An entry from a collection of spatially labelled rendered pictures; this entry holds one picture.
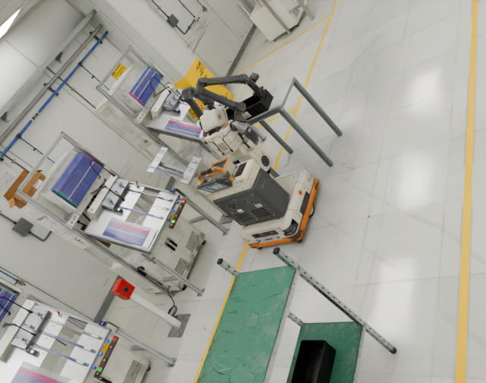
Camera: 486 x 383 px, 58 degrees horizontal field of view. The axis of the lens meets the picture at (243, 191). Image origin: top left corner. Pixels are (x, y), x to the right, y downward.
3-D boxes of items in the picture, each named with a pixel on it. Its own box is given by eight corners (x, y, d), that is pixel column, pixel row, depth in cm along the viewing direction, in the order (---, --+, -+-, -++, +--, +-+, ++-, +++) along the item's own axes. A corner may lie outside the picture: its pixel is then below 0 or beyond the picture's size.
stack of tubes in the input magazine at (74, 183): (103, 166, 449) (81, 150, 437) (77, 206, 420) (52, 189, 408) (98, 170, 457) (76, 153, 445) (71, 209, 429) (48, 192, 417)
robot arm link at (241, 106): (191, 94, 366) (194, 90, 356) (197, 80, 370) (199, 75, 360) (241, 116, 375) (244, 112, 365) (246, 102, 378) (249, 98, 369)
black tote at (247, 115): (225, 131, 426) (218, 123, 420) (231, 118, 435) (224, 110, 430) (268, 110, 385) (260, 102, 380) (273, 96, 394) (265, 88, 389)
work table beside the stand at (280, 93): (332, 166, 422) (279, 109, 386) (279, 182, 472) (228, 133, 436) (342, 132, 446) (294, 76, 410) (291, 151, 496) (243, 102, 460)
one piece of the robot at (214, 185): (241, 187, 359) (219, 180, 345) (214, 195, 384) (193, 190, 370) (241, 173, 362) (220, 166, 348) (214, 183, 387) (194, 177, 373)
